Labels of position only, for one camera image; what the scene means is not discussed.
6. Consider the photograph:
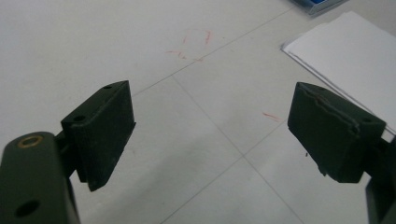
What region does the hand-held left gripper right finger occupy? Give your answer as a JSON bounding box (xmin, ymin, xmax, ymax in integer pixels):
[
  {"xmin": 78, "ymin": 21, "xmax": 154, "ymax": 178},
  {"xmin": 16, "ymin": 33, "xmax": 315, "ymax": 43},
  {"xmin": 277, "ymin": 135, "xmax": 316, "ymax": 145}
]
[{"xmin": 287, "ymin": 81, "xmax": 388, "ymax": 184}]

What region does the white paper stack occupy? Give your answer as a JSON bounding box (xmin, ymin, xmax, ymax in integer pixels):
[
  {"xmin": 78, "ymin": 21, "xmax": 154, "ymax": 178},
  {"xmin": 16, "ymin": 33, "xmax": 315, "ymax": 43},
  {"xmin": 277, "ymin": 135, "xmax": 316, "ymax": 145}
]
[{"xmin": 280, "ymin": 10, "xmax": 396, "ymax": 135}]

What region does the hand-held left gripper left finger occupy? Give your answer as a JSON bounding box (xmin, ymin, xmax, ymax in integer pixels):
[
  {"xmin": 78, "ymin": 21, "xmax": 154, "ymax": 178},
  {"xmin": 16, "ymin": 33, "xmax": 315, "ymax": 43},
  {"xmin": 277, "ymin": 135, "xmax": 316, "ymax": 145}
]
[{"xmin": 55, "ymin": 79, "xmax": 137, "ymax": 192}]

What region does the blue ink pad box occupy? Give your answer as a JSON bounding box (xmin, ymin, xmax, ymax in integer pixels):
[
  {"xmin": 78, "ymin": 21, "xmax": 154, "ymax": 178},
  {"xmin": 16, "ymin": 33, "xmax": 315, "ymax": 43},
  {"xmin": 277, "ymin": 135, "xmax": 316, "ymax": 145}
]
[{"xmin": 290, "ymin": 0, "xmax": 349, "ymax": 16}]

